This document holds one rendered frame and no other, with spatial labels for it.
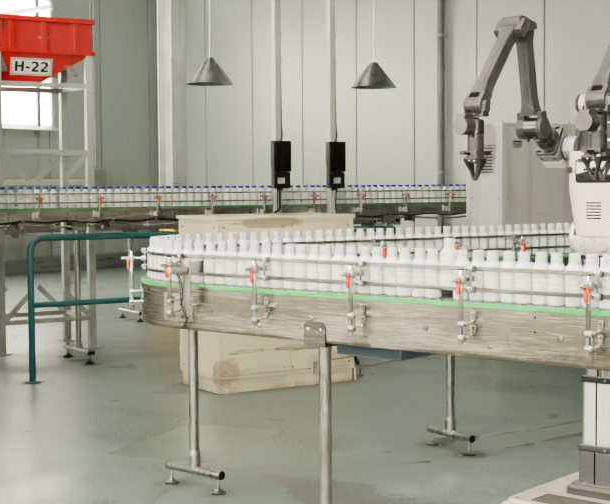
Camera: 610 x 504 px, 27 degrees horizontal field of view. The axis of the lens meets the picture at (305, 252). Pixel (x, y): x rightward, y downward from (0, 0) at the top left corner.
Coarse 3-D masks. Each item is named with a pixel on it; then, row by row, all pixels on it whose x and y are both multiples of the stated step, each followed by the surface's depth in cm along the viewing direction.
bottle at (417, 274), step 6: (420, 252) 423; (414, 258) 425; (420, 258) 423; (414, 270) 423; (420, 270) 422; (414, 276) 423; (420, 276) 422; (414, 282) 423; (420, 282) 423; (414, 288) 424; (420, 288) 423; (414, 294) 424; (420, 294) 423
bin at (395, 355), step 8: (448, 296) 487; (344, 352) 482; (352, 352) 479; (360, 352) 477; (368, 352) 474; (376, 352) 472; (384, 352) 469; (392, 352) 467; (400, 352) 465; (408, 352) 468; (416, 352) 472; (392, 360) 469; (400, 360) 465; (312, 368) 465
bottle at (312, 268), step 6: (312, 246) 453; (318, 246) 454; (312, 252) 453; (318, 252) 454; (306, 258) 455; (312, 258) 452; (306, 264) 455; (312, 264) 452; (306, 270) 455; (312, 270) 453; (312, 276) 453; (312, 282) 453; (312, 288) 453
